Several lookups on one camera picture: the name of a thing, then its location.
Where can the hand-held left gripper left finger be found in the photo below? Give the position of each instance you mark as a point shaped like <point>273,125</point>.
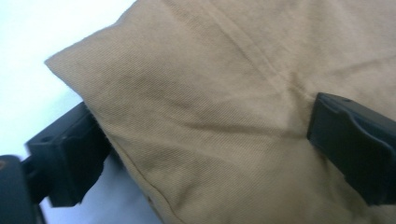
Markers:
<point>68,155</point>

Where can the tan cloth garment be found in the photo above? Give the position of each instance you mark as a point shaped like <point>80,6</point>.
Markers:
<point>202,109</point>

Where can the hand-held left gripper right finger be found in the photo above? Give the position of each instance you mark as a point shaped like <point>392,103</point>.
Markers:
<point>355,146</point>

